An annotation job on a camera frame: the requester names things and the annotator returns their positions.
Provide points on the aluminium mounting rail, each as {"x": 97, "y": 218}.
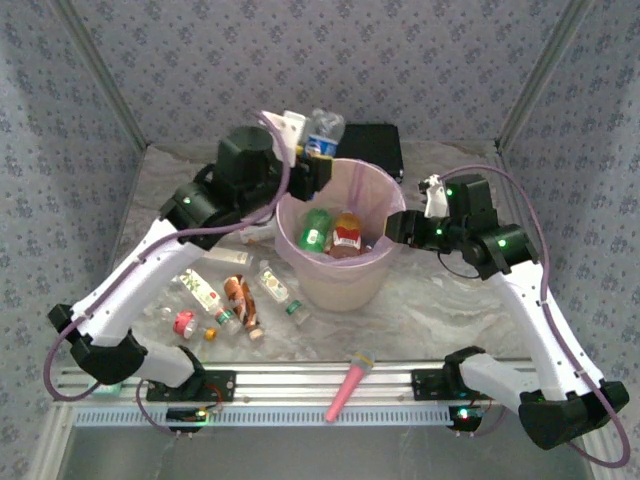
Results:
{"x": 300, "y": 385}

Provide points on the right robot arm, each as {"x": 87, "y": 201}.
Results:
{"x": 540, "y": 320}

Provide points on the flat white packet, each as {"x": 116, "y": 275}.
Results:
{"x": 230, "y": 256}

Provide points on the pink toy microphone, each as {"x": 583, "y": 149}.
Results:
{"x": 350, "y": 387}

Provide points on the clear bottle green cap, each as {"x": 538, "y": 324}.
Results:
{"x": 275, "y": 287}

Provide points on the clear bottle blue label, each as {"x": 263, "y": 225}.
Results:
{"x": 325, "y": 132}

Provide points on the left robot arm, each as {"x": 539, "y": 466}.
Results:
{"x": 130, "y": 280}

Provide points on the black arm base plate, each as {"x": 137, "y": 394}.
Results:
{"x": 425, "y": 385}
{"x": 220, "y": 387}

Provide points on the brown white label bottle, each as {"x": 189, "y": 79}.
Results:
{"x": 242, "y": 302}

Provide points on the small black control board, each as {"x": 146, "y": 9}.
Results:
{"x": 185, "y": 415}
{"x": 465, "y": 416}

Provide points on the green plastic bottle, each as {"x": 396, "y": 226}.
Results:
{"x": 315, "y": 230}

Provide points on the aluminium frame post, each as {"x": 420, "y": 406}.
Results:
{"x": 545, "y": 65}
{"x": 100, "y": 65}

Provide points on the white plastic waste bin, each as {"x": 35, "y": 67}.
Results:
{"x": 340, "y": 295}

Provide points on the grey metal panel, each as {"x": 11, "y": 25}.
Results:
{"x": 325, "y": 455}

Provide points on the purple translucent bin bag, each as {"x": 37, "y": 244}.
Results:
{"x": 320, "y": 262}

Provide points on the clear bottle bird flower label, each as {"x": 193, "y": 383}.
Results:
{"x": 200, "y": 292}

